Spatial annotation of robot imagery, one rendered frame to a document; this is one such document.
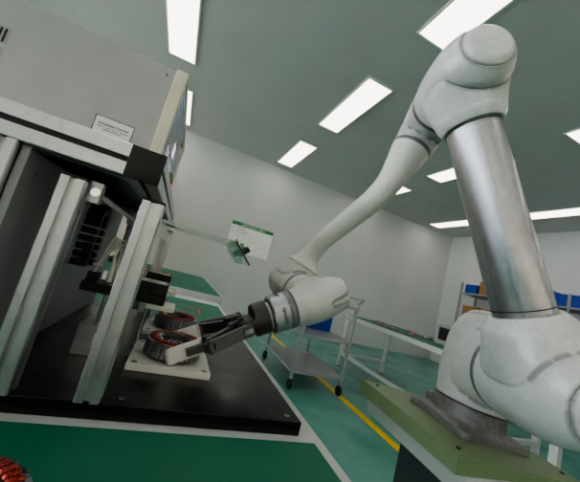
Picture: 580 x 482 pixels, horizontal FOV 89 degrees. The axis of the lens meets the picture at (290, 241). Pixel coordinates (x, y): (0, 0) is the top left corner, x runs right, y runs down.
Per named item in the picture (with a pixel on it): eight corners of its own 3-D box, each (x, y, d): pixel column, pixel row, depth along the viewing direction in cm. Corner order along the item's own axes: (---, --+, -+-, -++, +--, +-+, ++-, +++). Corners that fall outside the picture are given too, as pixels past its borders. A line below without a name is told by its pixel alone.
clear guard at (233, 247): (235, 263, 111) (239, 248, 112) (249, 266, 89) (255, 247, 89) (143, 237, 100) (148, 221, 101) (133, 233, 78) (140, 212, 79)
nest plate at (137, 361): (203, 355, 70) (204, 349, 70) (209, 381, 56) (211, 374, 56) (135, 344, 65) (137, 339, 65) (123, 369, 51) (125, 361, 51)
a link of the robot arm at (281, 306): (293, 293, 66) (268, 299, 64) (301, 331, 66) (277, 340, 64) (279, 288, 75) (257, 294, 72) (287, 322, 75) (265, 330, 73)
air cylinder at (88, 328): (109, 345, 60) (119, 318, 61) (100, 358, 53) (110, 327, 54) (81, 341, 59) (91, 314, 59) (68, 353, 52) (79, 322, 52)
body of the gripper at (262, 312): (259, 297, 72) (222, 308, 69) (270, 302, 64) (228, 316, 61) (266, 326, 73) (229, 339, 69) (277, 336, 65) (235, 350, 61)
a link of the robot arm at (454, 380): (482, 401, 78) (501, 320, 81) (537, 435, 60) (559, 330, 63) (422, 380, 79) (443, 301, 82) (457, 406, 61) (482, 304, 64)
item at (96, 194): (145, 231, 99) (147, 223, 99) (96, 204, 41) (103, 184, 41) (140, 230, 98) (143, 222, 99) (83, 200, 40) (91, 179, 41)
